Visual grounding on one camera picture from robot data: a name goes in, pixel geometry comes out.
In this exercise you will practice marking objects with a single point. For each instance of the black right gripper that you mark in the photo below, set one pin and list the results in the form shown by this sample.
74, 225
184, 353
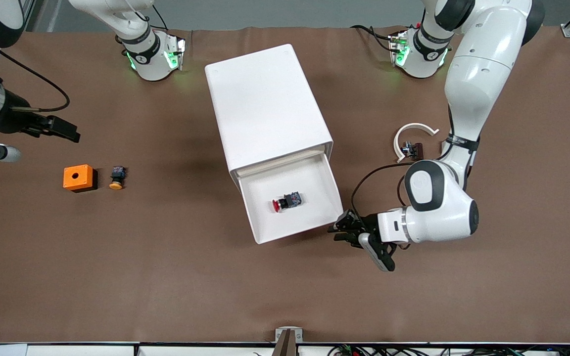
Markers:
17, 120

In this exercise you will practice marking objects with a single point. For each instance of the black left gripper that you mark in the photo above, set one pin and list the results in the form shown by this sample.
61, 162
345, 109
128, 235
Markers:
363, 226

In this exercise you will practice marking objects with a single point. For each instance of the white bin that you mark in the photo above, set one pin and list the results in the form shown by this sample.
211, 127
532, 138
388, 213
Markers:
309, 188

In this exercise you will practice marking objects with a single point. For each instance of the red mushroom push button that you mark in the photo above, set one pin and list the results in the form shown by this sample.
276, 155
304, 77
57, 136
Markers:
292, 200

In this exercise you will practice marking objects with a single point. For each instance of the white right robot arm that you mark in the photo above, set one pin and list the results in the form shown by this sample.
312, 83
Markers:
151, 64

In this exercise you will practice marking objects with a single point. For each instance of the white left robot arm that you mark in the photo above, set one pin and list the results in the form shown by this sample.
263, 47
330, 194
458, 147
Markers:
468, 89

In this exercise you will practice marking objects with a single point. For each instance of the yellow mushroom push button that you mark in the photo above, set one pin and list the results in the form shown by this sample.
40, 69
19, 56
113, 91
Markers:
117, 175

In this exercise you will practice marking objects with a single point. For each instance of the white drawer cabinet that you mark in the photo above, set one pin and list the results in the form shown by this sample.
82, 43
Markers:
265, 99

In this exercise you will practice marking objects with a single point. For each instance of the orange box with hole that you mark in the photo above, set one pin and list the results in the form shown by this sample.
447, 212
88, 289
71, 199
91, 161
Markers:
77, 180

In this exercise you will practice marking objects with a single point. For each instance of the small brown electrical component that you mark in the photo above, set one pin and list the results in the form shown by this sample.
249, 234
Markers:
416, 150

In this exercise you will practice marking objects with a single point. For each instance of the white curved plastic part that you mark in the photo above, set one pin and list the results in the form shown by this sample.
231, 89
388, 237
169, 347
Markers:
416, 125

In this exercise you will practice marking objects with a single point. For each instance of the brown table cover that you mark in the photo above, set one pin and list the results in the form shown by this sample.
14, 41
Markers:
166, 272

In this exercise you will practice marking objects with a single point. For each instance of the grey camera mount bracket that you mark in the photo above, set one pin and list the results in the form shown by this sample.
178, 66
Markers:
289, 341

